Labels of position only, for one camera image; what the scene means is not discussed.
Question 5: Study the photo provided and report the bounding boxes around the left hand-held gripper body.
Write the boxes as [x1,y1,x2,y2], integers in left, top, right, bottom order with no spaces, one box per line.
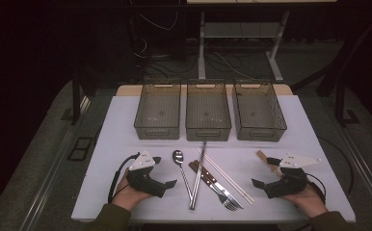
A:
[125,149,169,198]

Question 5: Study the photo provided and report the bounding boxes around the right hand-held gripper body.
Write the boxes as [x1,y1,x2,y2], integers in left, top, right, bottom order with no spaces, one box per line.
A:
[263,151,323,199]

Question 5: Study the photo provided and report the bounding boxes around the long metal spoon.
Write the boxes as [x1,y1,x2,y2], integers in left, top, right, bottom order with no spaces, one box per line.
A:
[172,149,196,205]

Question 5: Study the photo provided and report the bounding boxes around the wooden handled fork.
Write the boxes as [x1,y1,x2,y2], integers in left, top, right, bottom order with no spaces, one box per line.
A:
[188,162,238,212]

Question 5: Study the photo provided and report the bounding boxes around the white chopstick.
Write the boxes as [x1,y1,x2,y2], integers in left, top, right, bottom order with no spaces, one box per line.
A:
[199,147,255,204]
[197,147,253,206]

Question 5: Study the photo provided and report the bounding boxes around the wooden handled knife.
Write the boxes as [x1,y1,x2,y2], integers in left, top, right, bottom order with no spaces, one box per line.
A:
[193,159,245,210]

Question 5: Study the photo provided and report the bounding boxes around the translucent grey plastic bin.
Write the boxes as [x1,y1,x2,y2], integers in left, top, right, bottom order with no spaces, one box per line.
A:
[185,79,232,142]
[231,80,288,142]
[133,80,182,141]

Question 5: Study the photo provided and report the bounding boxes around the person's left hand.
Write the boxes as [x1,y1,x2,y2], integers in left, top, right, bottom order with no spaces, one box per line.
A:
[111,168,152,212]

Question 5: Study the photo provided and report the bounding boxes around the person's right hand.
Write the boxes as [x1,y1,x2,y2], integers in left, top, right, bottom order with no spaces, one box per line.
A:
[281,182,329,219]

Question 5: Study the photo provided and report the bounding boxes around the white table cover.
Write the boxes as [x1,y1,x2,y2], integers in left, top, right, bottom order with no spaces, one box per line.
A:
[70,94,357,224]

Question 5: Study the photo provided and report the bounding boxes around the black metal stand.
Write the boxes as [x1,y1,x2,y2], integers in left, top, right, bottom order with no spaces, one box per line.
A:
[71,71,82,126]
[291,13,372,127]

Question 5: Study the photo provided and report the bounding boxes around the left hand-held gripper black cable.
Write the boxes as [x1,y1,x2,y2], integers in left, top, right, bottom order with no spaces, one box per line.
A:
[107,152,142,205]

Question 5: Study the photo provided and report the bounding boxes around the hand-held gripper black cable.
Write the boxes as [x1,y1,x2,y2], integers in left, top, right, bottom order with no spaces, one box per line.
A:
[107,152,142,205]
[306,172,327,203]

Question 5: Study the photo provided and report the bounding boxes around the right hand-held gripper black cable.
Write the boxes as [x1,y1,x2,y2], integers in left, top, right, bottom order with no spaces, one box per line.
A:
[306,172,327,203]

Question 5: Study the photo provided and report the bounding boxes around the thin black floor cable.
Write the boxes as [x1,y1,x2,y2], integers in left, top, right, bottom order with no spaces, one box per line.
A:
[317,136,356,195]

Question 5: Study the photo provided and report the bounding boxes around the black rectangular floor frame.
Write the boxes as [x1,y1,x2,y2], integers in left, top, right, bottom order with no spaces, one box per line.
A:
[67,137,93,162]

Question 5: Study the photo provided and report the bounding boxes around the metal floor rail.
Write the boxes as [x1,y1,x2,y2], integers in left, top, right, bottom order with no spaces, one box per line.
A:
[337,128,372,219]
[19,95,92,231]

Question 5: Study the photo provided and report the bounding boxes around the black floor cables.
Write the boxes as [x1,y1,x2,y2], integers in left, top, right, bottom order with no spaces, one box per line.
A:
[135,35,201,80]

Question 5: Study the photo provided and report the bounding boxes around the white floor cable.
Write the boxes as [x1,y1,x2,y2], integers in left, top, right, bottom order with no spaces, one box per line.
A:
[211,51,255,81]

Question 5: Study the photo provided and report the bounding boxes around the white metal desk frame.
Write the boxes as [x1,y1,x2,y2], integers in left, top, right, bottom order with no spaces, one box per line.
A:
[186,0,337,83]

